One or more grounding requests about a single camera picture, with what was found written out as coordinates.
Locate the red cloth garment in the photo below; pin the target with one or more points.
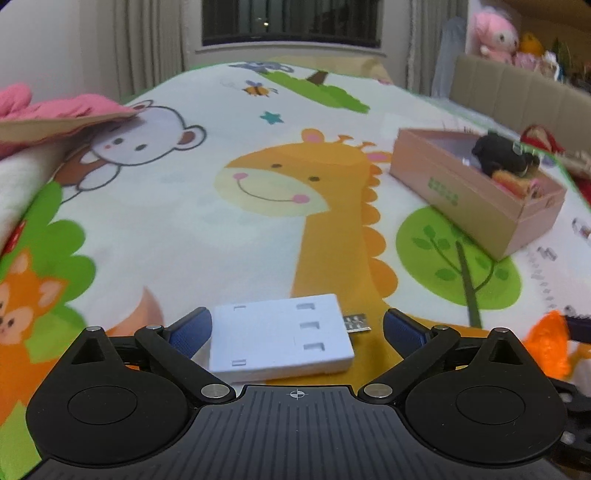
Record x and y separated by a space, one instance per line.
540 138

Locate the pink round candy tin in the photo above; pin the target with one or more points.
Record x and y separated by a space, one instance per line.
521 187

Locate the grey curtain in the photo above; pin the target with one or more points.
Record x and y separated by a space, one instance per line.
129 47

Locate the orange plastic toy piece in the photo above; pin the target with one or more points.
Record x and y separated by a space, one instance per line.
547 343

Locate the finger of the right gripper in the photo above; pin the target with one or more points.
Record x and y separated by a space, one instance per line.
579 328

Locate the beige padded headboard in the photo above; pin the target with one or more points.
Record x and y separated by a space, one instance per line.
517 98

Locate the white fluffy blanket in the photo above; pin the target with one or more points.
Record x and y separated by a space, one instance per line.
23 174

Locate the pink cardboard box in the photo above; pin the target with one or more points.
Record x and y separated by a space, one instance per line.
439 166

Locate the dark barred window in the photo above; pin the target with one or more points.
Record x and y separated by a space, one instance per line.
346 22

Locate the black plush toy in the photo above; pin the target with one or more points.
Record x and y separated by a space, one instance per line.
496 153

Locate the colourful cartoon play mat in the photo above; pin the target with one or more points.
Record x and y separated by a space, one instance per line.
231 185

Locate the pink bunny plush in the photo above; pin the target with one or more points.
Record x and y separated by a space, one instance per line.
498 38

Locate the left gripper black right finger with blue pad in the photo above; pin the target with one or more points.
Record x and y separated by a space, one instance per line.
425 352

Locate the brown cardboard sheet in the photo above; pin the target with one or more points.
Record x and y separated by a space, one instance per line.
37 130

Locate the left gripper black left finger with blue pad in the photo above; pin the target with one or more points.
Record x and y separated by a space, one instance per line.
170 351

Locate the pink padded jacket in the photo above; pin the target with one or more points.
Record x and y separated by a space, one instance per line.
16 105

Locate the white usb hub box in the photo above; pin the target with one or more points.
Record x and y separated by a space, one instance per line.
276 339

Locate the yellow chick plush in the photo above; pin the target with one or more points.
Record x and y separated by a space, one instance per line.
530 44

